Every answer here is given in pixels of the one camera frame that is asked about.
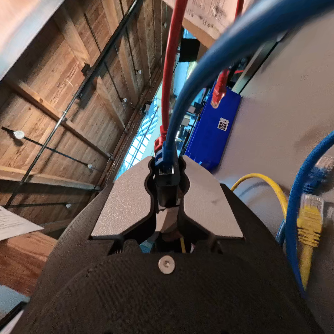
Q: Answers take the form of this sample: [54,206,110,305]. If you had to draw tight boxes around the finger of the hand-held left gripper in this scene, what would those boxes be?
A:
[155,206,180,234]

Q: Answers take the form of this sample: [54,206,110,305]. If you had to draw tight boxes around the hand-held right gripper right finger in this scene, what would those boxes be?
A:
[178,156,245,247]

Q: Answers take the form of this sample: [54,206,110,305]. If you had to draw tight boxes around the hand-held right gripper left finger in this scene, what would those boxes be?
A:
[90,156,157,244]

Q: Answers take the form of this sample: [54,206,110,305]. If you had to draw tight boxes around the black network splitter box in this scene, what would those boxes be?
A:
[153,157,182,208]

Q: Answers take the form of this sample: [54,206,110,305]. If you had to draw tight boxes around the blue plastic bin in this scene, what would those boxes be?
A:
[184,81,242,171]

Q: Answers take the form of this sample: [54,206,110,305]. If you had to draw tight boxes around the yellow network cable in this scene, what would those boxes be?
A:
[181,173,325,289]

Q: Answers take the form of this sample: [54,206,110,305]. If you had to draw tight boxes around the red network cable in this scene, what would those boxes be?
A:
[154,0,245,157]

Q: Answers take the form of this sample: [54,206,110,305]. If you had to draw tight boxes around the blue network cable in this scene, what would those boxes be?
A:
[154,0,334,299]

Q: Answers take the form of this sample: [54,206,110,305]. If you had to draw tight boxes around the grey desk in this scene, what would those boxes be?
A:
[214,0,334,334]

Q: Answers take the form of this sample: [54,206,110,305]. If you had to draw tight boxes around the white printed paper sheet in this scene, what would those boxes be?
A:
[0,206,43,240]

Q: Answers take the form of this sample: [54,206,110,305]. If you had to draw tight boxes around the ceiling track spot lamps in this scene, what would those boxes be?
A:
[0,69,142,209]

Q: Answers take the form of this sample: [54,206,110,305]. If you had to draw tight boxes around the instruction sheet on stand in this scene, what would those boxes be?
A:
[162,0,251,49]

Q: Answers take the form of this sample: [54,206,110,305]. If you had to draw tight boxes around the printed instruction sheet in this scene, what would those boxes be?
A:
[183,0,236,32]

